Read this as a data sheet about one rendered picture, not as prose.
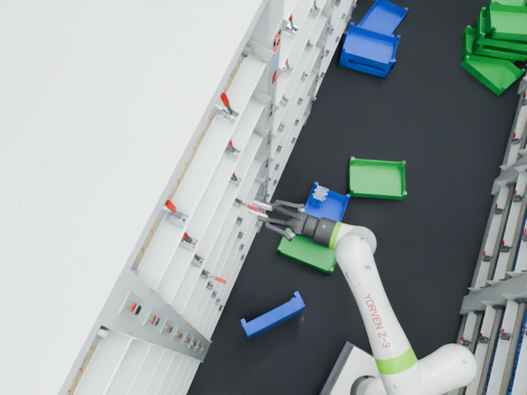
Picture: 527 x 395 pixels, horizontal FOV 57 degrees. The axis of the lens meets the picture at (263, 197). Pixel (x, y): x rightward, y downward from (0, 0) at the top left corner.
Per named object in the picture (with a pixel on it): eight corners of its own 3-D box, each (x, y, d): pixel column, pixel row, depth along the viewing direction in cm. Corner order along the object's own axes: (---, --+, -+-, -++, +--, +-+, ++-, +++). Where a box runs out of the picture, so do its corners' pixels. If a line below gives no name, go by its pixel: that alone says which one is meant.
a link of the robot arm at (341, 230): (372, 260, 161) (382, 230, 159) (368, 270, 149) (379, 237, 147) (332, 247, 165) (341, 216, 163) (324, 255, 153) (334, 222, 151)
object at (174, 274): (259, 110, 142) (277, 91, 129) (167, 306, 122) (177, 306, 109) (198, 74, 138) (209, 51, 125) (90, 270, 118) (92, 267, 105)
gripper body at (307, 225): (312, 244, 162) (286, 235, 164) (321, 222, 165) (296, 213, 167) (311, 237, 155) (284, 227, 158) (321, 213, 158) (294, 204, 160)
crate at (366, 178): (401, 166, 275) (405, 160, 267) (402, 200, 268) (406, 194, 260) (348, 162, 275) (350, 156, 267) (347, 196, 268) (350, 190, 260)
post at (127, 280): (211, 342, 239) (125, 265, 75) (202, 361, 236) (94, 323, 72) (173, 326, 242) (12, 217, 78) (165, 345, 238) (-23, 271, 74)
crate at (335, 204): (311, 190, 268) (314, 181, 262) (346, 204, 266) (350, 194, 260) (294, 231, 250) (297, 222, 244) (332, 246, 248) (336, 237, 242)
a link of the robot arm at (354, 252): (375, 346, 151) (410, 337, 148) (371, 363, 141) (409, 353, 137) (332, 237, 151) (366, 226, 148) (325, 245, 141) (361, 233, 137)
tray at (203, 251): (258, 141, 161) (274, 127, 148) (178, 315, 141) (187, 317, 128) (204, 110, 156) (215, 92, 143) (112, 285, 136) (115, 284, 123)
